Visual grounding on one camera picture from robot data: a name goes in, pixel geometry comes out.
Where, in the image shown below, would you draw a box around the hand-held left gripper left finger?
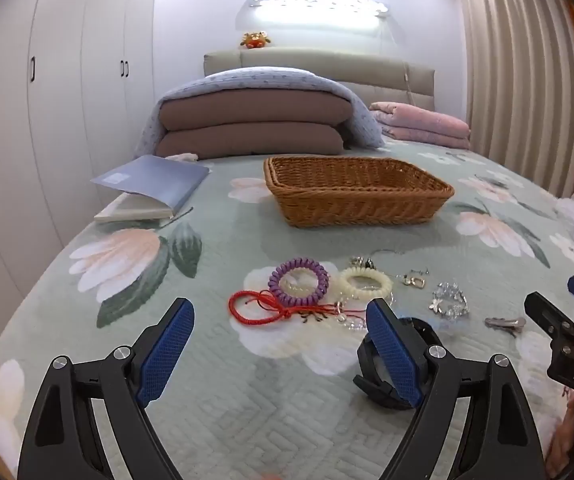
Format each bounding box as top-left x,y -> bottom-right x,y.
17,297 -> 196,480

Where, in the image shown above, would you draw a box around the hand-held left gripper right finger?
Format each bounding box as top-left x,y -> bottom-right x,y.
365,297 -> 545,480

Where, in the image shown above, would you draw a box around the black wrist watch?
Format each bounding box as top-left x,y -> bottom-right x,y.
353,316 -> 440,409

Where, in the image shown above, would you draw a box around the cream spiral hair tie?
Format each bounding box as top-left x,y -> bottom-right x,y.
337,266 -> 394,301

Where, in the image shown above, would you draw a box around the red cord bracelet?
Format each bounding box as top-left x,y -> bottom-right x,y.
228,290 -> 348,330

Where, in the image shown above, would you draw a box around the purple spiral hair tie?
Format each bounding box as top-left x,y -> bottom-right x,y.
268,257 -> 330,306

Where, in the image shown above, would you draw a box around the brown wicker basket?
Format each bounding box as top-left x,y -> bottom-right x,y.
263,155 -> 455,229

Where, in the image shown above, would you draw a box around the person's right hand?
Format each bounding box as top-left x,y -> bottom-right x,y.
544,402 -> 574,480

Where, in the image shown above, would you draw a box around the silver hair clip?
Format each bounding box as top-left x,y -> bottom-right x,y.
484,316 -> 527,334

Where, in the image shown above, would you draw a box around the silver square earrings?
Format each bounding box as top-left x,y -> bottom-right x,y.
396,268 -> 431,292

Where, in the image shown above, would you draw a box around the green floral bedspread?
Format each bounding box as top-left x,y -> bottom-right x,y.
0,137 -> 574,480

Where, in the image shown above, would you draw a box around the thin metal hairpin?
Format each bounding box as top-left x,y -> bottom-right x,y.
158,207 -> 194,229

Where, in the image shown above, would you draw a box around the blue hardcover book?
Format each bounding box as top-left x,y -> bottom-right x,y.
90,155 -> 211,223

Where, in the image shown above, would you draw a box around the folded pink quilt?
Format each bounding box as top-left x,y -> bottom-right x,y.
369,101 -> 472,151

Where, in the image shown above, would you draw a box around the beige curtain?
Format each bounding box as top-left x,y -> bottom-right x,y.
454,0 -> 574,198

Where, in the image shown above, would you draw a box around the folded brown and blue quilt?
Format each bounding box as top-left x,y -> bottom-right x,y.
136,66 -> 387,158

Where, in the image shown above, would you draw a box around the white wardrobe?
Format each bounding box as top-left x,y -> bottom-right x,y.
0,0 -> 159,321

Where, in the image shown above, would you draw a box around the beige padded headboard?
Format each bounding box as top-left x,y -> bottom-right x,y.
203,47 -> 437,113

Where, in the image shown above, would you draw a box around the orange plush toy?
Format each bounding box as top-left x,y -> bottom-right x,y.
240,31 -> 273,50

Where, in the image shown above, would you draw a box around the clear bead bracelet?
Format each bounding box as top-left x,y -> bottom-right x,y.
334,300 -> 369,332

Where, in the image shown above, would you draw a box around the clear crystal bracelet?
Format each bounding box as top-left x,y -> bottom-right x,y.
429,281 -> 470,322

